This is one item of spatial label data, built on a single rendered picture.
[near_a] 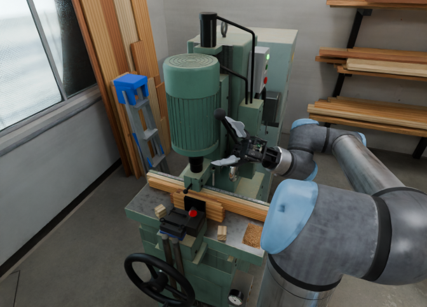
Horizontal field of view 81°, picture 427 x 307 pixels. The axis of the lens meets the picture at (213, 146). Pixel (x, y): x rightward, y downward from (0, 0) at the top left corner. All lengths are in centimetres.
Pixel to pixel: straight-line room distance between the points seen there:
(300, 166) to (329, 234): 53
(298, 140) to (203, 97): 36
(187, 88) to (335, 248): 56
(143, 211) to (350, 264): 88
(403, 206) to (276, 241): 17
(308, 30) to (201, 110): 233
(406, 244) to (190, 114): 61
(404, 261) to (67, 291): 198
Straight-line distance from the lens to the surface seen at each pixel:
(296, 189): 38
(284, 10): 301
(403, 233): 39
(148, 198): 118
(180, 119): 82
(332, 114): 276
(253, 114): 100
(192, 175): 100
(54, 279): 223
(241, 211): 107
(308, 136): 91
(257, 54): 103
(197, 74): 74
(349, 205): 38
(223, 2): 313
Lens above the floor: 172
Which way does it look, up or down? 34 degrees down
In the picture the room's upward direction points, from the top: straight up
